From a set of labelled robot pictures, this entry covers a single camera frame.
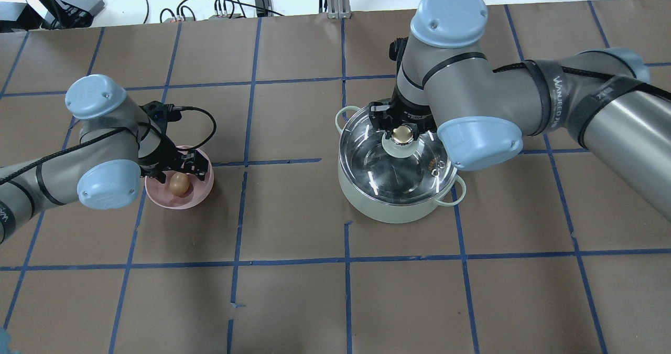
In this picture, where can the glass pot lid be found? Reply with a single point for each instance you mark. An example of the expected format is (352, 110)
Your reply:
(376, 166)

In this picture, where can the pink bowl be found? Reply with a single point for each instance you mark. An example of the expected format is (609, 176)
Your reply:
(198, 192)

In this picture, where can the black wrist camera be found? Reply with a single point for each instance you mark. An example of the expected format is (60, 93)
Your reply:
(161, 113)

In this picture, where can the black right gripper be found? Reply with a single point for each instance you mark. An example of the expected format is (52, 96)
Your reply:
(412, 114)

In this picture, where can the black power adapter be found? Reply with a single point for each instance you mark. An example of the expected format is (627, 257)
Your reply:
(262, 8)

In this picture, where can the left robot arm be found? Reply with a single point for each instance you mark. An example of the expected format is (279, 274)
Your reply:
(120, 143)

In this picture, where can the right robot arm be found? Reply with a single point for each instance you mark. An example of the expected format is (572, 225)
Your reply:
(603, 98)

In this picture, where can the brown egg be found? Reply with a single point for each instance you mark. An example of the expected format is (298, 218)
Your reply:
(179, 184)

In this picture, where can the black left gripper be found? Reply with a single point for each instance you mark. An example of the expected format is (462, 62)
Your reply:
(163, 158)

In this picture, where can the pale green cooking pot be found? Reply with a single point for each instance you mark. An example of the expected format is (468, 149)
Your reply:
(402, 214)

